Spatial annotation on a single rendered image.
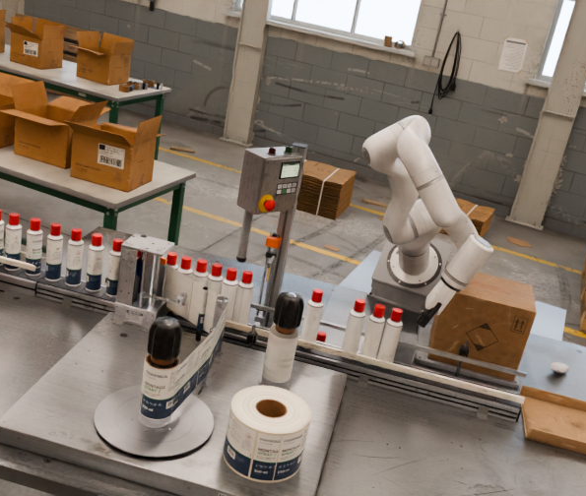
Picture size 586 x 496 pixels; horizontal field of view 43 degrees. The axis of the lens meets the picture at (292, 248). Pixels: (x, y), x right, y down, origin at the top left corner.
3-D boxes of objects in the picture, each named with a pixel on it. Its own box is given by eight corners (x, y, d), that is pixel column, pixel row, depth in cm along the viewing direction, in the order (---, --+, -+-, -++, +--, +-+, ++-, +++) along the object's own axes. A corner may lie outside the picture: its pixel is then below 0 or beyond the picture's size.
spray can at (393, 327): (374, 367, 239) (389, 311, 231) (376, 359, 244) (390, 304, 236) (390, 371, 238) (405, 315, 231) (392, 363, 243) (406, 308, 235)
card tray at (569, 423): (525, 438, 225) (529, 427, 223) (519, 395, 249) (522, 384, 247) (626, 465, 221) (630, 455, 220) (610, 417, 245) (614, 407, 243)
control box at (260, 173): (235, 205, 237) (244, 148, 230) (274, 200, 249) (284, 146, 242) (255, 217, 231) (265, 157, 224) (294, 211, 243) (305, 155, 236)
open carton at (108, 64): (62, 76, 610) (65, 31, 596) (97, 73, 647) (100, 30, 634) (102, 88, 595) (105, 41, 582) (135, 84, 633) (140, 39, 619)
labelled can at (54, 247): (41, 279, 254) (44, 224, 246) (49, 275, 259) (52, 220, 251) (55, 283, 253) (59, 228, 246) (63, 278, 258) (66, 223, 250)
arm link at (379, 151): (435, 235, 265) (396, 256, 264) (420, 216, 274) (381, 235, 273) (415, 132, 229) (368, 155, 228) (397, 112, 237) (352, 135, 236)
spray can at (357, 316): (339, 357, 240) (352, 301, 233) (341, 349, 245) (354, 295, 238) (354, 361, 240) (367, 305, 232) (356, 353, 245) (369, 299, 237)
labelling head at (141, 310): (112, 318, 238) (119, 245, 228) (129, 302, 249) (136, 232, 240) (154, 329, 236) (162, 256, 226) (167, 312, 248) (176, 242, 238)
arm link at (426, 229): (392, 237, 283) (389, 208, 262) (433, 216, 284) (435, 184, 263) (408, 262, 278) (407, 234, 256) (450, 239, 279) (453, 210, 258)
